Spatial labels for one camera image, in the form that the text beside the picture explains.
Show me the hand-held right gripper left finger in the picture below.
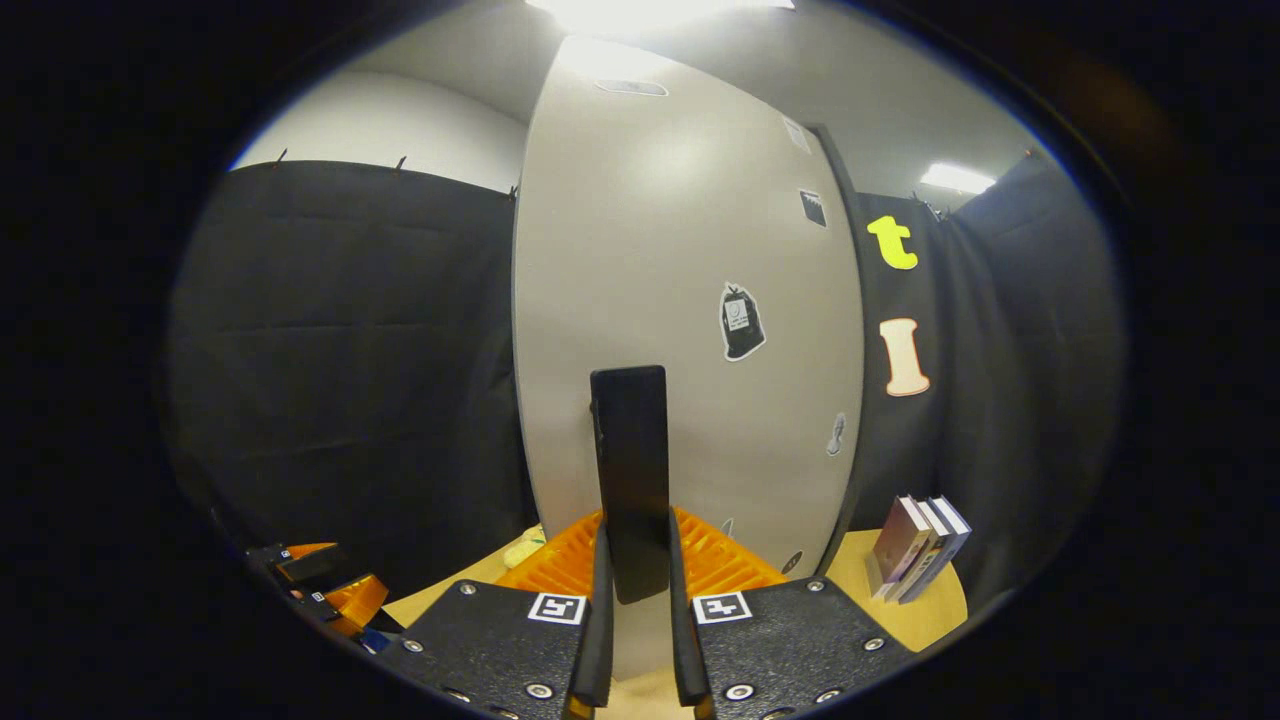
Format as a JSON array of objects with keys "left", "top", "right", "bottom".
[{"left": 375, "top": 510, "right": 614, "bottom": 720}]

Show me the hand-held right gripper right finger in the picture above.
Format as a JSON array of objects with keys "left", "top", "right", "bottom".
[{"left": 668, "top": 507, "right": 916, "bottom": 720}]

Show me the black cabinet door handle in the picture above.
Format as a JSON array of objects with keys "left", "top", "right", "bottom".
[{"left": 589, "top": 365, "right": 673, "bottom": 606}]

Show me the grey cabinet door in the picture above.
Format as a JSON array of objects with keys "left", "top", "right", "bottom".
[{"left": 512, "top": 35, "right": 866, "bottom": 681}]

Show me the yellow plush toy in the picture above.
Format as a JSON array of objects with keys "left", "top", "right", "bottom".
[{"left": 503, "top": 525, "right": 549, "bottom": 569}]

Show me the black backdrop cloth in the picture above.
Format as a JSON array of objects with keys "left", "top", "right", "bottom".
[{"left": 165, "top": 150, "right": 1131, "bottom": 641}]

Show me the pink cover book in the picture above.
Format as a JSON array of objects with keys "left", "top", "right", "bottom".
[{"left": 866, "top": 494, "right": 933, "bottom": 601}]

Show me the white spine book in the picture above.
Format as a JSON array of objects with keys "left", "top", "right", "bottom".
[{"left": 895, "top": 497, "right": 953, "bottom": 604}]

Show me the grey spine book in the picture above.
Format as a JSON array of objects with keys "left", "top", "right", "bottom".
[{"left": 905, "top": 497, "right": 973, "bottom": 604}]

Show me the ceiling light panel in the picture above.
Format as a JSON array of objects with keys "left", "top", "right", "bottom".
[
  {"left": 527, "top": 0, "right": 798, "bottom": 36},
  {"left": 919, "top": 162, "right": 998, "bottom": 195}
]

